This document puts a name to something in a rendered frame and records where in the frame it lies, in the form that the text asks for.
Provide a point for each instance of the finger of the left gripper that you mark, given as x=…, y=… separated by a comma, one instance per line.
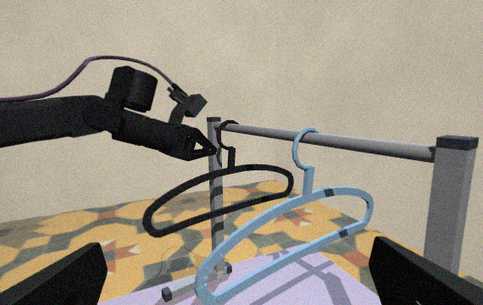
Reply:
x=197, y=134
x=205, y=147

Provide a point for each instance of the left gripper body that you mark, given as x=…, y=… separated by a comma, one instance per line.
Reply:
x=172, y=138

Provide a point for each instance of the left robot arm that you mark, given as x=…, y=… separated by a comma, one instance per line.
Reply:
x=74, y=116

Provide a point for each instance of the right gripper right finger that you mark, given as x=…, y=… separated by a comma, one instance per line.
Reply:
x=403, y=277

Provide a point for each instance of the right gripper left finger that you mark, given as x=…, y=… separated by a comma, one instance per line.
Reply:
x=76, y=279

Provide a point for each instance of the light blue clothes hanger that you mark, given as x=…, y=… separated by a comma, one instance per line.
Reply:
x=217, y=298

